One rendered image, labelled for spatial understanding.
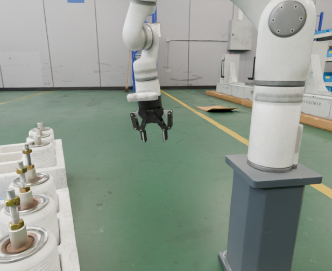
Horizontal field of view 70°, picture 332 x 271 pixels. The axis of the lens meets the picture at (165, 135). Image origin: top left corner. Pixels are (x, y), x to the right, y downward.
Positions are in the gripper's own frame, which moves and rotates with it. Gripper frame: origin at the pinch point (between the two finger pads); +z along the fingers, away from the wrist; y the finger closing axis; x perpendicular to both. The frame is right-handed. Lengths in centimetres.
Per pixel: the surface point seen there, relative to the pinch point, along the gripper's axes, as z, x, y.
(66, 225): 5.2, 36.0, 10.6
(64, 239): 4.9, 40.0, 8.3
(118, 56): -12, -547, 247
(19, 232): -6, 49, 6
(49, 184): -1.3, 30.6, 17.0
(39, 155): 1.5, 9.8, 38.0
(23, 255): -4, 51, 5
